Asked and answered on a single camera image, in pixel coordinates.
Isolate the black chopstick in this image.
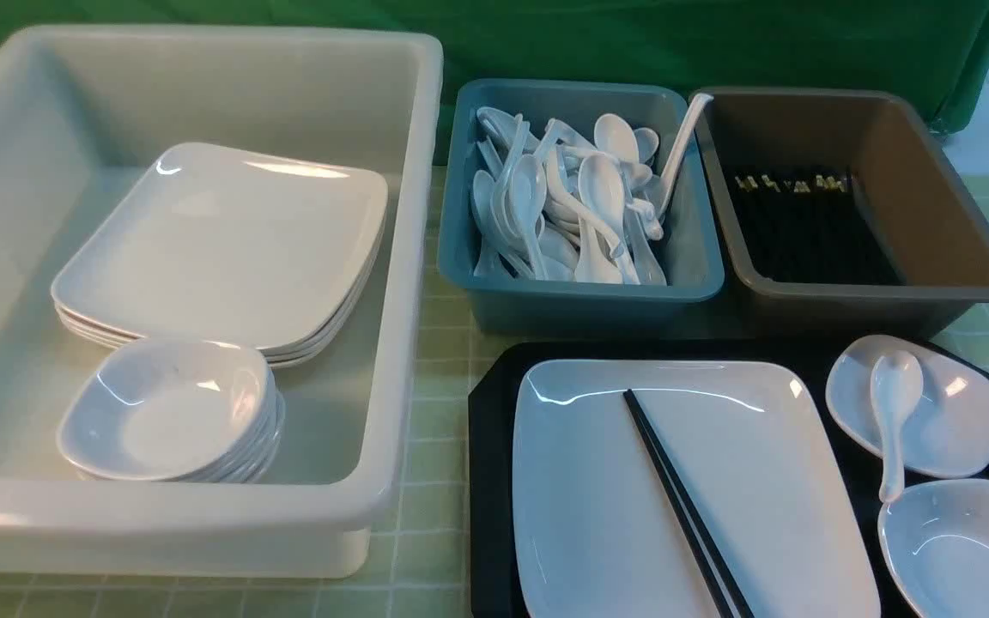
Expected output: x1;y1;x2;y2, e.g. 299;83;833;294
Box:
622;390;754;617
622;390;735;617

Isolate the large white square plate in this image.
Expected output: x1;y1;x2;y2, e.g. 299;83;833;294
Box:
512;359;882;617

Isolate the white ceramic soup spoon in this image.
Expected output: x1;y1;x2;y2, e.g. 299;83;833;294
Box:
869;349;924;504

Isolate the white small bowl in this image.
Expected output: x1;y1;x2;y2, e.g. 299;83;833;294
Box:
825;334;989;480
877;478;989;617

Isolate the pile of white soup spoons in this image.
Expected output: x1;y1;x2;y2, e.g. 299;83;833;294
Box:
470;93;712;286

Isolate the teal plastic spoon bin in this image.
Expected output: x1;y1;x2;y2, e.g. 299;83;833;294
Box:
437;78;725;339

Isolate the stack of white square plates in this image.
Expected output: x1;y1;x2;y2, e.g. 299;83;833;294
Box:
50;142;389;367

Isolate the large white plastic tub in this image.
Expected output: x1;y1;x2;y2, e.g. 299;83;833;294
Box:
0;25;442;586

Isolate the bundle of black chopsticks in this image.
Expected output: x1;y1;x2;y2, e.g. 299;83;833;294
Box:
723;166;903;286

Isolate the stack of white small bowls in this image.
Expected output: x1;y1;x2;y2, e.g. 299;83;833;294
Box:
56;336;287;482

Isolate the brown plastic chopstick bin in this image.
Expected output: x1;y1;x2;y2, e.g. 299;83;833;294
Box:
695;87;989;339

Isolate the green cloth backdrop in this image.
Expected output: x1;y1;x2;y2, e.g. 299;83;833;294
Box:
0;1;989;132

